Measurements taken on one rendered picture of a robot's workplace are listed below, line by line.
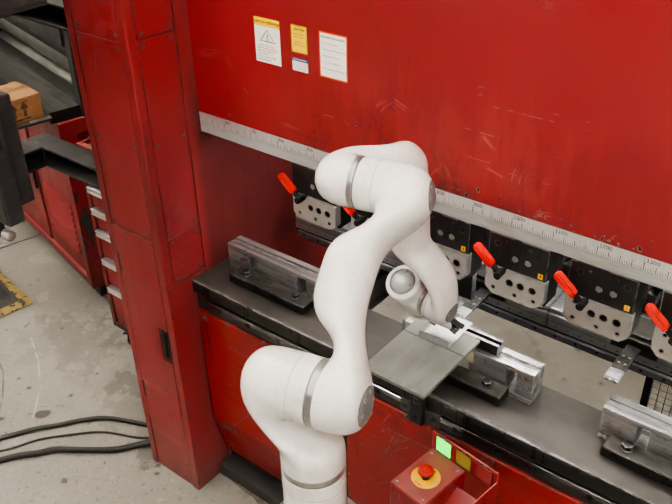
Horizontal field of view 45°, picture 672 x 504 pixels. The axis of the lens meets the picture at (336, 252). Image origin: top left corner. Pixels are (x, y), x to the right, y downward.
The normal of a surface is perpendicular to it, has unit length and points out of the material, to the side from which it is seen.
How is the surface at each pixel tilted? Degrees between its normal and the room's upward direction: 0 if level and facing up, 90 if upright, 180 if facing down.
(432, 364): 0
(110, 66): 90
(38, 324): 0
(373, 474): 90
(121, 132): 90
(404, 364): 0
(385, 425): 90
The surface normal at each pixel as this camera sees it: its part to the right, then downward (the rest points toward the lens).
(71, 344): -0.02, -0.84
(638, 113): -0.62, 0.44
